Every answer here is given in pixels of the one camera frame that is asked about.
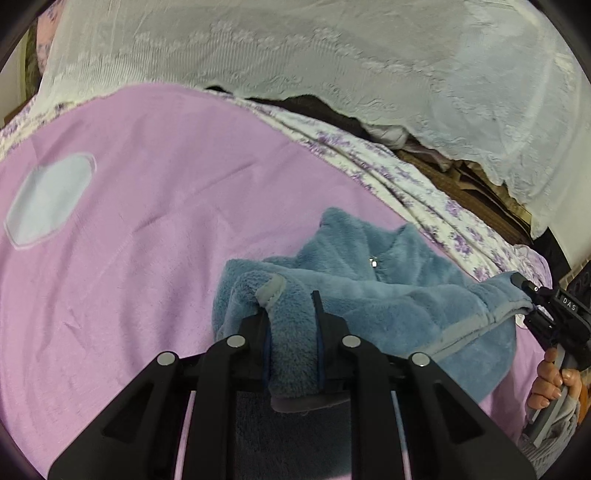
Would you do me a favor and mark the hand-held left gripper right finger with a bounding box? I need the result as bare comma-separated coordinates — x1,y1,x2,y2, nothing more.
311,291,539,480

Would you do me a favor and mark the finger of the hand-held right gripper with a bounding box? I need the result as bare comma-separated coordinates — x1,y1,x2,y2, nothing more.
526,308,559,342
509,272,555,308

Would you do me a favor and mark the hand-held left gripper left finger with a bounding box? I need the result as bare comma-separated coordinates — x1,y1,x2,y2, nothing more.
47,308,273,480

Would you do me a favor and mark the blue fleece jacket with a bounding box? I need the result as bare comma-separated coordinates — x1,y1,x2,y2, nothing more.
211,207,534,414

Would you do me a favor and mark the person's right forearm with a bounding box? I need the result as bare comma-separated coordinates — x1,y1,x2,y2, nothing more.
517,397,583,468

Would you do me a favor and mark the pile of pale clothes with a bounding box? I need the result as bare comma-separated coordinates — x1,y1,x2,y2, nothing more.
365,117,455,171

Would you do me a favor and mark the person's right hand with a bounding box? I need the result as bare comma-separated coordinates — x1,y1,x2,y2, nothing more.
529,348,578,410

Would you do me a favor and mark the brown woven mat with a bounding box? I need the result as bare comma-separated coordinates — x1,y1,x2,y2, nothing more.
397,148,536,245

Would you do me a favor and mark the purple blanket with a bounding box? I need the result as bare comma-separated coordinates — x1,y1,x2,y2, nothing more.
0,83,552,480

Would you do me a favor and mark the purple floral bed sheet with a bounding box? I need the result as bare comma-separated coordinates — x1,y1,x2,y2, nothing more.
0,90,550,282

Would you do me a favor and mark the dark brown cloth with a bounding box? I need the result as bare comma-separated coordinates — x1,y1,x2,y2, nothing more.
205,85,370,137

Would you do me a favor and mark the white lace mosquito net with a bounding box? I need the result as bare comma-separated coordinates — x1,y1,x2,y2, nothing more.
34,0,585,238

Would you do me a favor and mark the dark green patterned panel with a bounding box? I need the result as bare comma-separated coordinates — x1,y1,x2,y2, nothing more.
21,28,44,100

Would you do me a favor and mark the pink floral cloth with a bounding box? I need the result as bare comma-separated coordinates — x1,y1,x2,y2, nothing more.
34,9,61,75

